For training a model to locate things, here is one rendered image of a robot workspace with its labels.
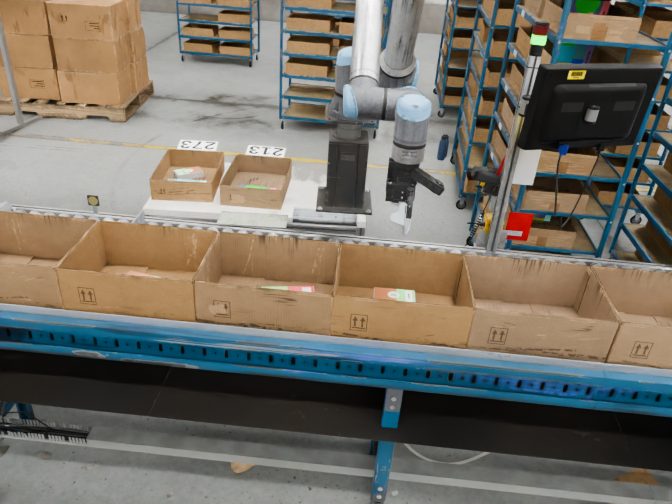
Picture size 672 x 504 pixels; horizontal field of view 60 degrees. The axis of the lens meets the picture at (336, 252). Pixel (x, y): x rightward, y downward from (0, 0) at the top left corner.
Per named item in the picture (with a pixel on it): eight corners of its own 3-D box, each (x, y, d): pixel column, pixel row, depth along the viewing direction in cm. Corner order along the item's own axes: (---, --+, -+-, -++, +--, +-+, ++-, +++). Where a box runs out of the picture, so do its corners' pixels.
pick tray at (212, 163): (225, 169, 303) (224, 151, 298) (213, 202, 270) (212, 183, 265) (169, 167, 302) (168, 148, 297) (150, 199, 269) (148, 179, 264)
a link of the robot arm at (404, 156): (425, 139, 163) (426, 152, 155) (422, 156, 166) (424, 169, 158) (392, 137, 164) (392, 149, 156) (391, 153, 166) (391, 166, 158)
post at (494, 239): (499, 263, 256) (550, 54, 210) (501, 269, 251) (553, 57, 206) (472, 261, 256) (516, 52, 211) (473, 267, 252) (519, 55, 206)
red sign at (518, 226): (526, 240, 249) (533, 213, 243) (527, 241, 249) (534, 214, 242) (488, 237, 250) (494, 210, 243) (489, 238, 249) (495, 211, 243)
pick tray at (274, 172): (292, 176, 301) (292, 158, 296) (281, 210, 268) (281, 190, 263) (237, 172, 301) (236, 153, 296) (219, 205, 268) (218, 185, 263)
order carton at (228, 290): (337, 286, 195) (341, 242, 186) (330, 343, 170) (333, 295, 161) (220, 275, 197) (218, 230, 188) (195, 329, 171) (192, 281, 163)
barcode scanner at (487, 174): (466, 185, 244) (474, 162, 239) (494, 191, 245) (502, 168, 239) (468, 192, 238) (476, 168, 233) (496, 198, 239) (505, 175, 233)
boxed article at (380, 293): (373, 295, 191) (374, 286, 189) (413, 299, 190) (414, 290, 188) (372, 308, 185) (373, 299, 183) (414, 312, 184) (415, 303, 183)
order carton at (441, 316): (455, 297, 194) (464, 253, 185) (465, 356, 169) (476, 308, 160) (336, 286, 195) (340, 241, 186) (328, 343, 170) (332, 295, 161)
